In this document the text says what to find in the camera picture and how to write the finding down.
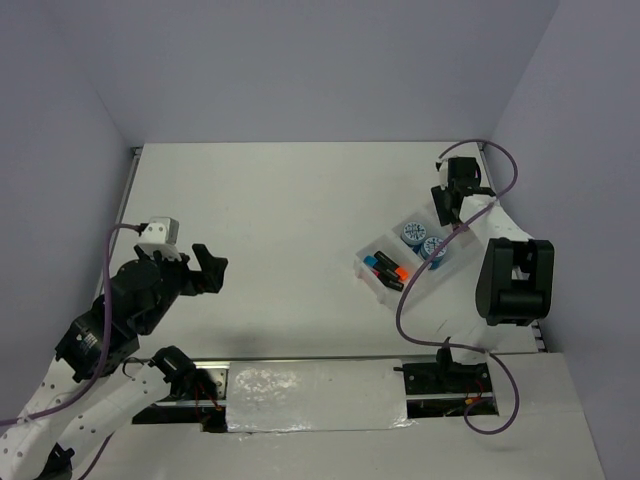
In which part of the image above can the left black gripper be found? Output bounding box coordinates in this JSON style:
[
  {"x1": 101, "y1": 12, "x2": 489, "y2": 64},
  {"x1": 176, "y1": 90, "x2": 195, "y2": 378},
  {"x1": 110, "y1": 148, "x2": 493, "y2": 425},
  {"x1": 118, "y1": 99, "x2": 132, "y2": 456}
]
[{"x1": 137, "y1": 240, "x2": 229, "y2": 334}]

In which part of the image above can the blue tape roll tub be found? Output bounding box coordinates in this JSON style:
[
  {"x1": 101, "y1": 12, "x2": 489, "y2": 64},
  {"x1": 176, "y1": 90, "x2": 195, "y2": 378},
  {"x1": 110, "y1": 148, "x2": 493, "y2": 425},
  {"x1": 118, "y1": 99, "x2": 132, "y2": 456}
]
[
  {"x1": 400, "y1": 221, "x2": 427, "y2": 252},
  {"x1": 419, "y1": 236, "x2": 447, "y2": 270}
]

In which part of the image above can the orange cap highlighter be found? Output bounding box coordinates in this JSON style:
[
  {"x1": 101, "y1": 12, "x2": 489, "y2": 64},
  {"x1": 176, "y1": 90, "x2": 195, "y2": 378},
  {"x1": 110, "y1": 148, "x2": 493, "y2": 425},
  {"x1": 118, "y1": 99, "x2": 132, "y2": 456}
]
[{"x1": 374, "y1": 250, "x2": 409, "y2": 282}]

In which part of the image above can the blue cap highlighter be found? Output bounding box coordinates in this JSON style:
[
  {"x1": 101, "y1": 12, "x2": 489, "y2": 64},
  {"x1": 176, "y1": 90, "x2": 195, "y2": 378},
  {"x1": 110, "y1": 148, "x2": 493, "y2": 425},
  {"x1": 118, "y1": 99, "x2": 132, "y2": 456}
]
[{"x1": 363, "y1": 255, "x2": 399, "y2": 279}]

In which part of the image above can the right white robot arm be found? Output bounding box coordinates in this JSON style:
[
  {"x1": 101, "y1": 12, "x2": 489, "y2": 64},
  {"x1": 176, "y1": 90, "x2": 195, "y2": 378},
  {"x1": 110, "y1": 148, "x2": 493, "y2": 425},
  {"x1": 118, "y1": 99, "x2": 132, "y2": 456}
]
[{"x1": 432, "y1": 156, "x2": 555, "y2": 391}]

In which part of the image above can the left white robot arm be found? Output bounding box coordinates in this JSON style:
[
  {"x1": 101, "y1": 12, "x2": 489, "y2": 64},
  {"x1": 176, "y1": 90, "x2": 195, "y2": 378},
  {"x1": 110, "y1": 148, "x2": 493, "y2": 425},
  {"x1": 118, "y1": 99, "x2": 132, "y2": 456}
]
[{"x1": 1, "y1": 244, "x2": 228, "y2": 479}]

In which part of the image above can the translucent white compartment tray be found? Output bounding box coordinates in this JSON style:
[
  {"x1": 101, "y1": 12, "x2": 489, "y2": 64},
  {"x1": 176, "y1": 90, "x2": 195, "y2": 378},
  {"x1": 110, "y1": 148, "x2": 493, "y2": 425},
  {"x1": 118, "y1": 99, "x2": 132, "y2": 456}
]
[{"x1": 354, "y1": 200, "x2": 483, "y2": 312}]

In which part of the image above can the white foil front panel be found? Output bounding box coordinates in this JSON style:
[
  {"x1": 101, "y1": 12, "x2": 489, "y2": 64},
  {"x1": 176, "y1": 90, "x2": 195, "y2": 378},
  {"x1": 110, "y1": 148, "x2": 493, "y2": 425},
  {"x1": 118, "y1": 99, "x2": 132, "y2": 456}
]
[{"x1": 226, "y1": 359, "x2": 411, "y2": 433}]

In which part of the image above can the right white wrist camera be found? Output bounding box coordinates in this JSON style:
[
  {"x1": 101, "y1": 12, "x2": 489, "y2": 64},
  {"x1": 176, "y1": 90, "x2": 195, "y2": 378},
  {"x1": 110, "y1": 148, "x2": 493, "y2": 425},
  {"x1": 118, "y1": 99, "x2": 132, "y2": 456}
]
[{"x1": 435, "y1": 159, "x2": 449, "y2": 189}]

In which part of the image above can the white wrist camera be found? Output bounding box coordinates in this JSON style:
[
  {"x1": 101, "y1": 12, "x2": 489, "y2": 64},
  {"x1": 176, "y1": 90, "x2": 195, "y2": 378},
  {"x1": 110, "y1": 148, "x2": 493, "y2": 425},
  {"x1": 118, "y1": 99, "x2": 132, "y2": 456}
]
[
  {"x1": 136, "y1": 216, "x2": 180, "y2": 261},
  {"x1": 435, "y1": 159, "x2": 449, "y2": 189}
]

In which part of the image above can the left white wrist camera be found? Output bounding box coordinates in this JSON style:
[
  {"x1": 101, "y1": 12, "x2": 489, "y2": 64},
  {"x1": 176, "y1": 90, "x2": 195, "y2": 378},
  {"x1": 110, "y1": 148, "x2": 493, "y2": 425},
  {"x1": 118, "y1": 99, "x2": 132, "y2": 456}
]
[{"x1": 136, "y1": 216, "x2": 180, "y2": 261}]

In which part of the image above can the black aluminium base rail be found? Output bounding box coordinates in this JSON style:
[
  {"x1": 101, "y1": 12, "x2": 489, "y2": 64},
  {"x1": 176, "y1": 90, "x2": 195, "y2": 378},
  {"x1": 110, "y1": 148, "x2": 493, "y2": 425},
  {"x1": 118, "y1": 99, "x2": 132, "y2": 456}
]
[{"x1": 132, "y1": 353, "x2": 497, "y2": 433}]

